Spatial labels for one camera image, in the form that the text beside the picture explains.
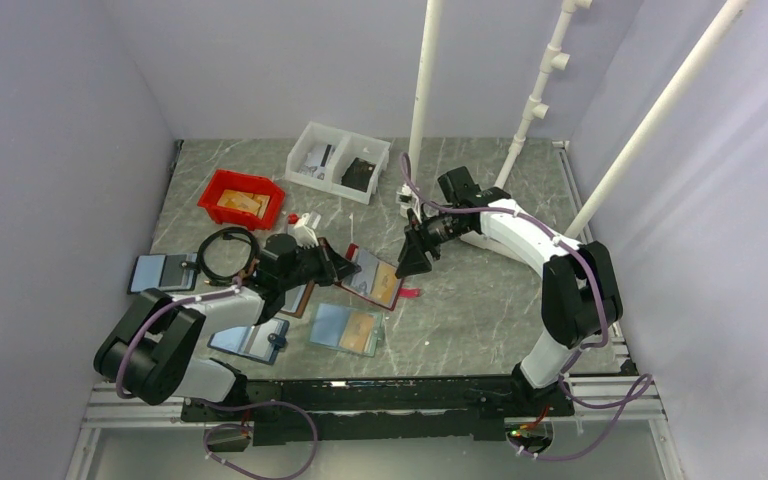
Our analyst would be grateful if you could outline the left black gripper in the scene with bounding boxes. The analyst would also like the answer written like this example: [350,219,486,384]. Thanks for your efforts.
[280,236,361,292]

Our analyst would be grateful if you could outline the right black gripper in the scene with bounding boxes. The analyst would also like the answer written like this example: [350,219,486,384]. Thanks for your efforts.
[396,209,472,279]

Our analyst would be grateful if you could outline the red card holder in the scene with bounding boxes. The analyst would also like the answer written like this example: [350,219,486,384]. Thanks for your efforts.
[339,243,422,311]

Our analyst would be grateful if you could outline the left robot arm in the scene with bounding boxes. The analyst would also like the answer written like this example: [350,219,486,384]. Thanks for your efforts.
[93,233,359,420]

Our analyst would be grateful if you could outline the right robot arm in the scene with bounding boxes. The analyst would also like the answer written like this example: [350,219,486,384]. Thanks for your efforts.
[396,167,623,415]

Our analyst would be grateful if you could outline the black cards in bin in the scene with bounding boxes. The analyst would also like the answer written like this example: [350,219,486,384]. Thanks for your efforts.
[340,157,376,192]

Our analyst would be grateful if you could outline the gold cards in red bin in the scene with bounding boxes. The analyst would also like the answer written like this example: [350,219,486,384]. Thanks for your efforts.
[217,189,271,218]

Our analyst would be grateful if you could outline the white divided plastic bin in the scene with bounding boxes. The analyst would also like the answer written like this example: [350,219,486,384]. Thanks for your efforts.
[284,122,391,205]

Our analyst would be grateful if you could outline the red plastic bin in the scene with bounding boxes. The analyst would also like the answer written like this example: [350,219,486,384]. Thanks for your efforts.
[197,169,285,230]

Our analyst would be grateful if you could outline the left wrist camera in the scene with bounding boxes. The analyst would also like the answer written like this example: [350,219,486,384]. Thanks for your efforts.
[287,212,321,248]

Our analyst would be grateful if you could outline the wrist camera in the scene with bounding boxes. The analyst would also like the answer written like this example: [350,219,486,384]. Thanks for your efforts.
[397,184,420,210]
[287,212,321,248]

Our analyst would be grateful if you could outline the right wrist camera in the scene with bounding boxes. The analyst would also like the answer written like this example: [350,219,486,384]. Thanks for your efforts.
[397,184,420,210]

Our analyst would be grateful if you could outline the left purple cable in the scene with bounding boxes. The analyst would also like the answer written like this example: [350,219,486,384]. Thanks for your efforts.
[114,286,320,480]

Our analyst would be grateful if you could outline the purple cable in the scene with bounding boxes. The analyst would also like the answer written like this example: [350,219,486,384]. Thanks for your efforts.
[114,286,320,480]
[399,152,654,464]

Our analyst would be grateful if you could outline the black coiled cable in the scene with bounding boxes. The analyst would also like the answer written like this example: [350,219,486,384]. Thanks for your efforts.
[195,226,261,288]

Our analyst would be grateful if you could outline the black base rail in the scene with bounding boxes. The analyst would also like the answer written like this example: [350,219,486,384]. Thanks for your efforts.
[181,374,574,446]

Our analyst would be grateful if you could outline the white pvc pipe frame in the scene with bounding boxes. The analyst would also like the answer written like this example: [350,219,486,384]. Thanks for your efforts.
[408,0,749,237]

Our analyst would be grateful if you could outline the aluminium frame rail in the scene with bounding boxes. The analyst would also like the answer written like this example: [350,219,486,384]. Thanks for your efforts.
[79,375,684,479]

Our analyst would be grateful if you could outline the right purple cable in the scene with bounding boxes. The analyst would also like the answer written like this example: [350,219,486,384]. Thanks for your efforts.
[399,152,654,464]

